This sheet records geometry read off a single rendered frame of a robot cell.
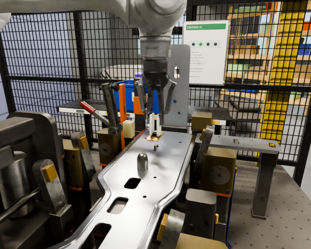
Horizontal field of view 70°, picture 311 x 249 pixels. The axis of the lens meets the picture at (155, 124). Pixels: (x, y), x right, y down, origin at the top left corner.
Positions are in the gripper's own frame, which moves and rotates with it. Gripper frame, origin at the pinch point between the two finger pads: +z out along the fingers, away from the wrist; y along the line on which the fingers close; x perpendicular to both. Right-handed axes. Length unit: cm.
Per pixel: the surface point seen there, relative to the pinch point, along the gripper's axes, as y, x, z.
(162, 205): 9.1, -26.0, 9.4
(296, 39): 51, 58, -27
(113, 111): -14.1, -1.2, -3.6
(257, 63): 139, 799, 17
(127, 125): -12.6, 6.3, 3.4
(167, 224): 13.7, -42.0, -0.6
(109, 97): -14.9, -1.7, -8.3
